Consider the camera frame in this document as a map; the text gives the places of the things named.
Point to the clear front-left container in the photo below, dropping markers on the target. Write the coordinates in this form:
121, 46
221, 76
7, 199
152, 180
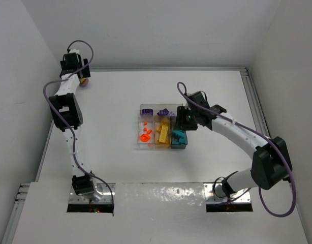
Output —
143, 129

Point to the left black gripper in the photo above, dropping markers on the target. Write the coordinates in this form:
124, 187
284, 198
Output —
85, 71

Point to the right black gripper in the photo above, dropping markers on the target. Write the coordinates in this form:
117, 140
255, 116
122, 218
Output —
181, 118

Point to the metal base plate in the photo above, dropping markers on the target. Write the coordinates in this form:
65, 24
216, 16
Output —
214, 195
101, 195

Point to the rear aluminium rail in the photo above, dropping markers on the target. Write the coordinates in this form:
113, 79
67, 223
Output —
118, 69

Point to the grey plastic container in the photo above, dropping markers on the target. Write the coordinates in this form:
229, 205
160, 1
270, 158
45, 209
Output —
174, 140

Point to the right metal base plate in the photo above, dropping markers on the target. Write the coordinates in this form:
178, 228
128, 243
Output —
214, 195

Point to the long yellow lego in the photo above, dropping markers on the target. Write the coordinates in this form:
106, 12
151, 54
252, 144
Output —
163, 134

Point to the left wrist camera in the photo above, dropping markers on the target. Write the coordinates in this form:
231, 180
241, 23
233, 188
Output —
73, 50

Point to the lilac printed lego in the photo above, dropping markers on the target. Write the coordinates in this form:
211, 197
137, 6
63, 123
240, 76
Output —
84, 82

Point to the orange lego cluster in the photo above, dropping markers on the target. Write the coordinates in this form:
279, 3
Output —
145, 137

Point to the amber plastic container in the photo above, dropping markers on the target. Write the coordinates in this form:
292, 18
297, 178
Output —
157, 121

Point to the purple printed lego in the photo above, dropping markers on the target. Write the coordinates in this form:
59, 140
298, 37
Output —
147, 112

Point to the clear rear container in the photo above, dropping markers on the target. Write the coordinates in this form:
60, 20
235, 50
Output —
157, 107

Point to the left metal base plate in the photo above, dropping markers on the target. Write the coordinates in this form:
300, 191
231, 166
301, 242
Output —
101, 195

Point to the white front cover panel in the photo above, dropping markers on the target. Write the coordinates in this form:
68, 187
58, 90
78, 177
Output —
149, 213

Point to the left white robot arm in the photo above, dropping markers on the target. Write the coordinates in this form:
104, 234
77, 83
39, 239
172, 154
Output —
68, 117

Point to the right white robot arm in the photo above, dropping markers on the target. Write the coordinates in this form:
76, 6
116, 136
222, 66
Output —
270, 158

